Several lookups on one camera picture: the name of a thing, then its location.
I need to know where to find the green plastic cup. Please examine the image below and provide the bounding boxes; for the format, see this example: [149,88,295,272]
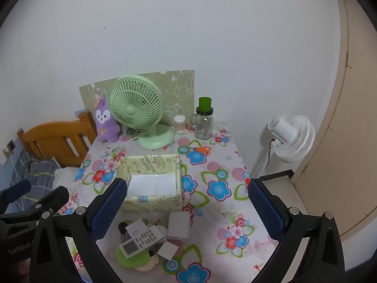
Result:
[198,97,213,113]

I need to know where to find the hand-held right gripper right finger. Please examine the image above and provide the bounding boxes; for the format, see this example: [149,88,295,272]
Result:
[247,178,346,283]

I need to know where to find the cotton swab container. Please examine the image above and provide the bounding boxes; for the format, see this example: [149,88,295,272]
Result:
[174,115,187,133]

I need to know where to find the green desk fan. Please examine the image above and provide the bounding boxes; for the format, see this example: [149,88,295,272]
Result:
[107,75,176,149]

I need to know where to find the small white square box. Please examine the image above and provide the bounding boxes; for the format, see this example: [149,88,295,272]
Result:
[157,240,179,260]

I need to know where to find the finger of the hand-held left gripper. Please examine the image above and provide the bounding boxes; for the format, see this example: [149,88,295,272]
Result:
[0,179,32,205]
[0,186,70,227]

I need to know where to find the green round case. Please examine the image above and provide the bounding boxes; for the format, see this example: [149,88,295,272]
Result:
[116,246,151,267]

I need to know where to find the beige wooden door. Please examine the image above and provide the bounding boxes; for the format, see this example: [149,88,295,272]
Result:
[293,0,377,239]

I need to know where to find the black fan power cable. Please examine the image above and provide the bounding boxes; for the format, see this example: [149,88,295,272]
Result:
[265,137,276,168]

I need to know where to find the orange handled scissors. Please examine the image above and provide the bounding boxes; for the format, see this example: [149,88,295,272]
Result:
[185,146,212,156]

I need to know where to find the white pillow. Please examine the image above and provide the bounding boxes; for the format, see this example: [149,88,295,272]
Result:
[53,166,81,189]

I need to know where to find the green printed wall poster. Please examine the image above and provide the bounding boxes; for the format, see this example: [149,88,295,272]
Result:
[79,70,195,127]

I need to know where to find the grey plaid pillow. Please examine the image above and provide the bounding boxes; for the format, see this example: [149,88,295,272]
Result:
[6,150,59,210]

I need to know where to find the white rectangular box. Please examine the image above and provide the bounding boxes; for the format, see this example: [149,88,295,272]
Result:
[167,211,189,239]

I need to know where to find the wooden bed headboard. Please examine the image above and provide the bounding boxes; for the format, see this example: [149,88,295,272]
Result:
[17,111,98,167]

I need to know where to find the white floor fan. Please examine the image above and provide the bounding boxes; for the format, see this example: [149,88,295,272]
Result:
[267,115,316,164]

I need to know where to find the floral tablecloth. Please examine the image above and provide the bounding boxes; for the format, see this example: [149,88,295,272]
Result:
[57,124,283,283]

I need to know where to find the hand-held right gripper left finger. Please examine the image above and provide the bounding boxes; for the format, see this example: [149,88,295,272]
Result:
[29,178,128,283]

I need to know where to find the white remote control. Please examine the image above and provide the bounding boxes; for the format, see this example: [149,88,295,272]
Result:
[119,225,165,257]

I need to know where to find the purple plush toy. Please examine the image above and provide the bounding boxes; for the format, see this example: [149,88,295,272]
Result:
[94,96,121,143]

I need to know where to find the white round case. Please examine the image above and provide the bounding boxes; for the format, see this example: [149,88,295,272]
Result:
[132,255,160,272]

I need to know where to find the yellow printed storage box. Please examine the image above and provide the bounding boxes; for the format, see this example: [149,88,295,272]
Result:
[117,154,183,212]

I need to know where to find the glass jar with handle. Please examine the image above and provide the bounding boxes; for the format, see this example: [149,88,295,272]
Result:
[190,108,214,140]

